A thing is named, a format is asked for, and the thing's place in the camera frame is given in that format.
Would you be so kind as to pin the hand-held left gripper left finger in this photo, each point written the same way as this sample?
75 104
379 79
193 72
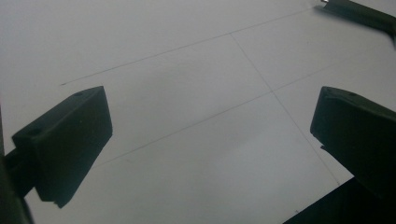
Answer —
65 140

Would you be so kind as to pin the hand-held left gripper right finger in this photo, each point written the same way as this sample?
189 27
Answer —
358 133

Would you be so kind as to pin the black brush with brown bristles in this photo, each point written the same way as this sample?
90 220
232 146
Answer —
361 14

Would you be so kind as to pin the white table sheet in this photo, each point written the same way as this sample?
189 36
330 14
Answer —
199 102

